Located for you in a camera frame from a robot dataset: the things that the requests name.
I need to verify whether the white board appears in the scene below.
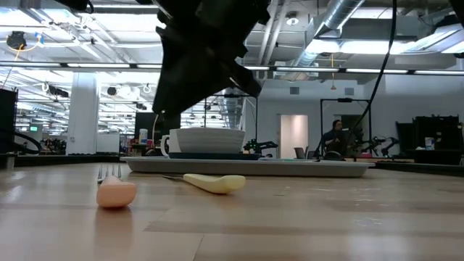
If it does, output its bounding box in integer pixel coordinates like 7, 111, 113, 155
96, 133, 121, 154

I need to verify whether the black ceiling-mounted camera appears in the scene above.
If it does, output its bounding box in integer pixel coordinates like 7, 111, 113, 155
6, 30, 28, 51

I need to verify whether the black background frame stand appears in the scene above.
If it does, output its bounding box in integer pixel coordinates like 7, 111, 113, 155
204, 94, 259, 146
320, 97, 373, 153

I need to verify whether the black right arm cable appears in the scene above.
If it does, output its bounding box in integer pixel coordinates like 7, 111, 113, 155
347, 0, 398, 139

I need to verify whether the long LED light bar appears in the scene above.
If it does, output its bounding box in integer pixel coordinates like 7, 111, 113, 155
0, 61, 464, 76

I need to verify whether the grey plastic tray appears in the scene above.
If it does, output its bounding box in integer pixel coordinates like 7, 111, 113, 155
119, 155, 376, 178

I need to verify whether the yellow-handled knife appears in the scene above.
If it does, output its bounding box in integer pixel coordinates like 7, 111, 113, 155
160, 173, 247, 196

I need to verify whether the black monitor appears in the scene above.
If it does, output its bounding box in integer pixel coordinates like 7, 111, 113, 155
134, 112, 181, 141

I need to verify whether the black cabinet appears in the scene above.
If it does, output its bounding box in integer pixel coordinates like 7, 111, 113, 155
0, 88, 18, 155
395, 115, 464, 164

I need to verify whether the person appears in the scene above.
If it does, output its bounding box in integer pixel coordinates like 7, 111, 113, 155
320, 119, 349, 157

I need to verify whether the silver ceiling duct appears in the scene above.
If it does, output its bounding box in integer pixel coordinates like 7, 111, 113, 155
293, 0, 367, 70
217, 86, 248, 130

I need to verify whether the white bowl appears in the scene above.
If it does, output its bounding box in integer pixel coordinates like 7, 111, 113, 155
175, 127, 247, 154

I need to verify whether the white building column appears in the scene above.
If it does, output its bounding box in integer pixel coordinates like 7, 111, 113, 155
66, 71, 101, 156

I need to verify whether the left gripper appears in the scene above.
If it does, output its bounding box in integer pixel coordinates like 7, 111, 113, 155
152, 0, 271, 117

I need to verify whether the black aluminium table frame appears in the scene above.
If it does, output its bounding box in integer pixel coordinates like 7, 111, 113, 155
0, 149, 464, 178

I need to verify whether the white mug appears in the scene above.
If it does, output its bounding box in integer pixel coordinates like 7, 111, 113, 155
160, 130, 182, 159

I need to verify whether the orange-handled fork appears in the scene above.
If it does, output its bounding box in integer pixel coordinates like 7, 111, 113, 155
95, 163, 138, 210

